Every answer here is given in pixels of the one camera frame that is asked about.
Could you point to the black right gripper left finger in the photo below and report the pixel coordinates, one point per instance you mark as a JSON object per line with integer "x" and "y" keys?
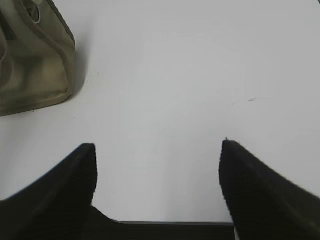
{"x": 57, "y": 205}

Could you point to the yellow canvas bag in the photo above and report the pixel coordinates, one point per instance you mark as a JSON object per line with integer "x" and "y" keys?
{"x": 37, "y": 56}

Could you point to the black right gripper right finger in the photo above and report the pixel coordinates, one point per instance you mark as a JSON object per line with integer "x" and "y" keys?
{"x": 263, "y": 204}

